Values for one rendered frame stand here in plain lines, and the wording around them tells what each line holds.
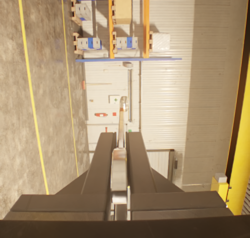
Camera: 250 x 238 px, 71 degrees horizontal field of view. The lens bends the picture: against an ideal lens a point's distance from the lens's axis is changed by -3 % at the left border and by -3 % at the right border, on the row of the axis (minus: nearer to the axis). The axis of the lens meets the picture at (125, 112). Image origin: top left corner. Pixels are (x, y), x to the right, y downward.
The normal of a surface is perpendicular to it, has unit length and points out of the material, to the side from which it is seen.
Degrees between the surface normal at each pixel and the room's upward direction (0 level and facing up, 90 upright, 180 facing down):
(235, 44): 90
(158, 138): 90
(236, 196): 90
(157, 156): 90
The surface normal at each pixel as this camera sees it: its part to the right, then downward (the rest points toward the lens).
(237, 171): 0.01, 0.26
